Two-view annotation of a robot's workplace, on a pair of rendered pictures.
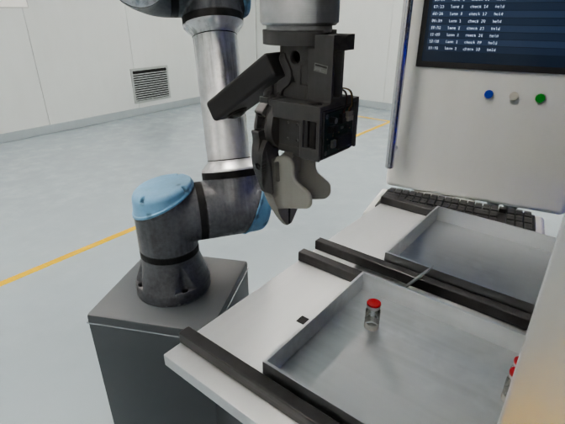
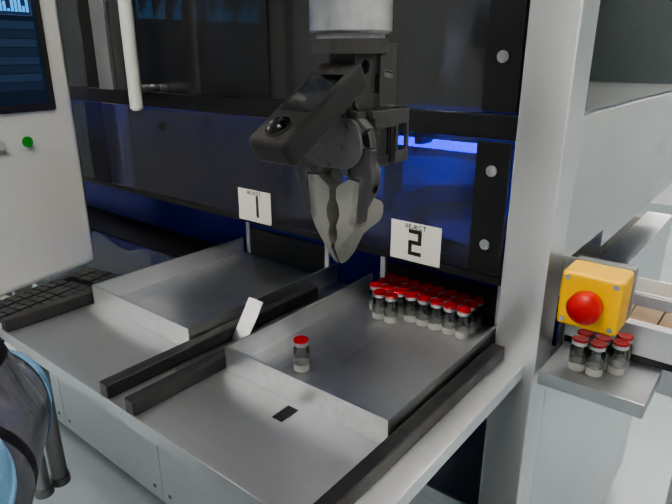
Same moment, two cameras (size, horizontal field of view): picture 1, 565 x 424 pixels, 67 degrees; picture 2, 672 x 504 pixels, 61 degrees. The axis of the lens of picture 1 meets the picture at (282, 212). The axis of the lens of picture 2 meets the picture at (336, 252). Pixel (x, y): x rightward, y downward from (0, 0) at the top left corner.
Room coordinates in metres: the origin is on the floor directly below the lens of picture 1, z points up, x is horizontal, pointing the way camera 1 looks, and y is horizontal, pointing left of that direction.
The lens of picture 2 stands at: (0.45, 0.54, 1.28)
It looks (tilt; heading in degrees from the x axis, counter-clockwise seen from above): 19 degrees down; 270
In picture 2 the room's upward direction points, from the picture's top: straight up
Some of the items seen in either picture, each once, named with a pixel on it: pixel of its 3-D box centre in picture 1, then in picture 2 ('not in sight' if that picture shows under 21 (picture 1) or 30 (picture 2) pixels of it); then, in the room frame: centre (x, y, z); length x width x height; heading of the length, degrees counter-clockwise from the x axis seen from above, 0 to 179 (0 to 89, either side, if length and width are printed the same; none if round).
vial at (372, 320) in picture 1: (372, 315); (301, 355); (0.50, -0.13, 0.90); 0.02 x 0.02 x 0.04
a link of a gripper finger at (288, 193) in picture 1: (291, 195); (363, 217); (0.43, -0.01, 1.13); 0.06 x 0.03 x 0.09; 51
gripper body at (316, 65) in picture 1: (304, 94); (354, 106); (0.44, -0.02, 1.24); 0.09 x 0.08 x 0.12; 51
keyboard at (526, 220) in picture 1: (452, 209); (28, 307); (1.05, -0.47, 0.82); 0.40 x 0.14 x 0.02; 62
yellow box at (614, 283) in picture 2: not in sight; (596, 294); (0.12, -0.12, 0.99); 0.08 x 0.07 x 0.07; 51
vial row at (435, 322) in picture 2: not in sight; (417, 308); (0.33, -0.28, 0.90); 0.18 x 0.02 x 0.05; 142
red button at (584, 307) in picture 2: not in sight; (585, 306); (0.15, -0.09, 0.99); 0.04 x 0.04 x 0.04; 51
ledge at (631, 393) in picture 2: not in sight; (602, 371); (0.09, -0.15, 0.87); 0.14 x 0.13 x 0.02; 51
